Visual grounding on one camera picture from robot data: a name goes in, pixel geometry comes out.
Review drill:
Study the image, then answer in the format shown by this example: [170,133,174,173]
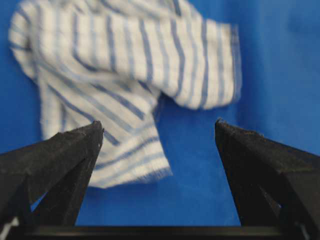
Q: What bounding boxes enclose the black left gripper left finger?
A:
[0,121,104,226]

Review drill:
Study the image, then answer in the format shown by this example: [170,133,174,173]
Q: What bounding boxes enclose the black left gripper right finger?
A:
[214,119,320,228]

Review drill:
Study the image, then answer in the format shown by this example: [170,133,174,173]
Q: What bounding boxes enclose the blue striped white towel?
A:
[8,0,242,189]

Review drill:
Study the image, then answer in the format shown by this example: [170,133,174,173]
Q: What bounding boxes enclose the blue table mat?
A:
[0,0,320,228]

